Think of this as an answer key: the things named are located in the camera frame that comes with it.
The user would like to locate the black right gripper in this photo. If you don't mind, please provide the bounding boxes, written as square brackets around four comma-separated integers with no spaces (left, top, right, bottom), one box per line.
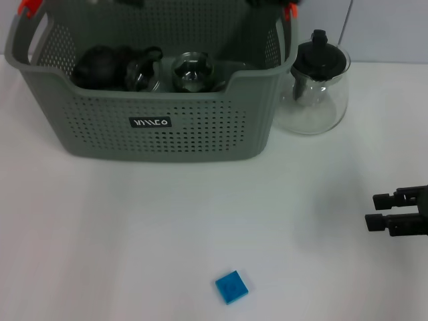
[364,184,428,237]

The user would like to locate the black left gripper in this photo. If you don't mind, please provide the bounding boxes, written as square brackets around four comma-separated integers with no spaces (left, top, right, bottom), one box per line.
[245,0,304,10]

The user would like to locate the glass teacup black sleeve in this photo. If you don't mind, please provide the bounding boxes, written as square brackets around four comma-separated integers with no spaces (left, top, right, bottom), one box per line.
[124,45,165,93]
[171,51,217,94]

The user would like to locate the blue square toy brick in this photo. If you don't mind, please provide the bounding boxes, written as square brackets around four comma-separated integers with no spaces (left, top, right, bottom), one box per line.
[215,269,251,306]

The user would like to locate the grey-green perforated storage bin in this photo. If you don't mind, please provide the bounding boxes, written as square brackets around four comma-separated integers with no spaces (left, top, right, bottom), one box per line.
[5,0,298,164]

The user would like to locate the glass teapot black lid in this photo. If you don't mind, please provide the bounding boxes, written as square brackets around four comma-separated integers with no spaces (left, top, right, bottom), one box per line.
[274,29,352,136]

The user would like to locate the dark clay teapot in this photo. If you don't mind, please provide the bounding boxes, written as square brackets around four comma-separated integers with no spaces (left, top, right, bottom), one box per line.
[71,45,130,90]

